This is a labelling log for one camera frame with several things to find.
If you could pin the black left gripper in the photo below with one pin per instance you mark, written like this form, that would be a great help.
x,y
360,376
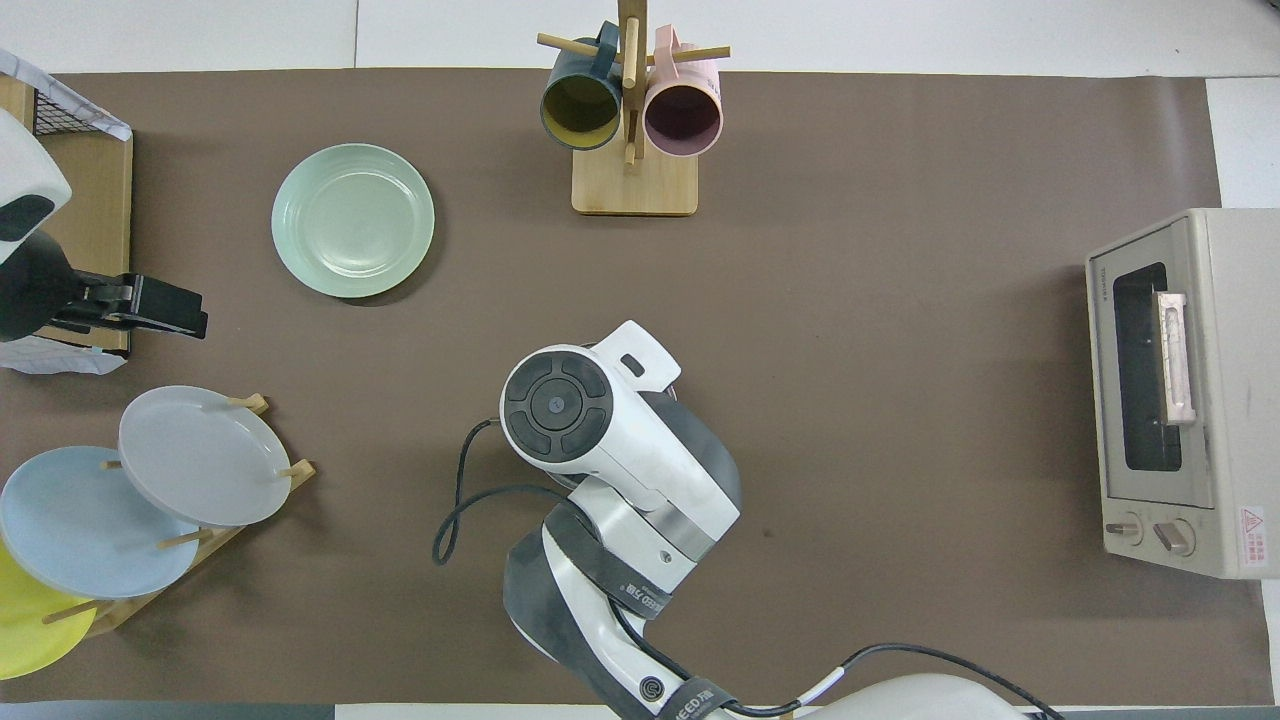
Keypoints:
x,y
160,305

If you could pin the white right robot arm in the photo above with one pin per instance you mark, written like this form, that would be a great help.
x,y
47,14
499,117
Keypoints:
x,y
640,450

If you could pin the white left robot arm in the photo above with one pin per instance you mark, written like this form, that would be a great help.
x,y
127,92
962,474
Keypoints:
x,y
25,160

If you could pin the grey plate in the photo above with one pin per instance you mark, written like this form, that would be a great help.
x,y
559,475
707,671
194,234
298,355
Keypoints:
x,y
200,455

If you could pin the light green plate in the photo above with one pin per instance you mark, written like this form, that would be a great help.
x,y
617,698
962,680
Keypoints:
x,y
353,220

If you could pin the light blue plate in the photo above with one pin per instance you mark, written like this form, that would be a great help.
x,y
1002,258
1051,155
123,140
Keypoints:
x,y
80,530

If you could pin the wooden plate rack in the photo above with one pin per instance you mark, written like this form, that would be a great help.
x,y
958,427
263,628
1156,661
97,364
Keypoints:
x,y
220,540

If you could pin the yellow plate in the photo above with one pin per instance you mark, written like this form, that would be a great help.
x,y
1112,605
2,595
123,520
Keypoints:
x,y
30,630

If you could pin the wooden shelf box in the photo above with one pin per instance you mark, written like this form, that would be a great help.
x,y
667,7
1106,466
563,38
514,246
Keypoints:
x,y
100,220

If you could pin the white printed paper sheet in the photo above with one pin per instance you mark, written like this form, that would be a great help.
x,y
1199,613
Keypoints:
x,y
15,65
70,360

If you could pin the dark blue mug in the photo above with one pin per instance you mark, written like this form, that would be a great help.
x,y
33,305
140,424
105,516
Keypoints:
x,y
580,105

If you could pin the wooden mug tree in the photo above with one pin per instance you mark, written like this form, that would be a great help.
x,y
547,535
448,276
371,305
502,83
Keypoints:
x,y
635,190

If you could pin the pink mug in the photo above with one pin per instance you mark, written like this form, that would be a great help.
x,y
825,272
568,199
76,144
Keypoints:
x,y
683,115

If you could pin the brown table mat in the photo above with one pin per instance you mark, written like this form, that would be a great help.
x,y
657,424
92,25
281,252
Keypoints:
x,y
900,400

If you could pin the cream toaster oven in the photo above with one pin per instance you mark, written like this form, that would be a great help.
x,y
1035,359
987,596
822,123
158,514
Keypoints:
x,y
1250,470

